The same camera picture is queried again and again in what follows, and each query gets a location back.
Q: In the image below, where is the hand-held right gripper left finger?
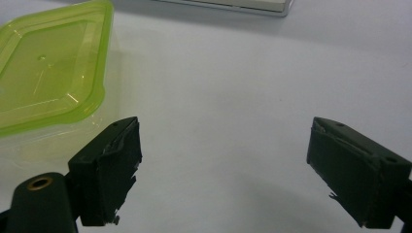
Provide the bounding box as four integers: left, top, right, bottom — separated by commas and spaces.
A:
67, 116, 144, 227

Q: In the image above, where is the green container lid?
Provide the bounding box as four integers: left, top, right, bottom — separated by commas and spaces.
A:
0, 0, 115, 139

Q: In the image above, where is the white flat device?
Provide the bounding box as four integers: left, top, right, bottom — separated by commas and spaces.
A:
154, 0, 295, 18

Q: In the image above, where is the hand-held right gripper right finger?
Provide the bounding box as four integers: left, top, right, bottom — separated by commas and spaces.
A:
305, 116, 412, 230

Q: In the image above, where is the clear plastic container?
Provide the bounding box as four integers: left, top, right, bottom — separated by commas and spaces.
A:
0, 28, 130, 183

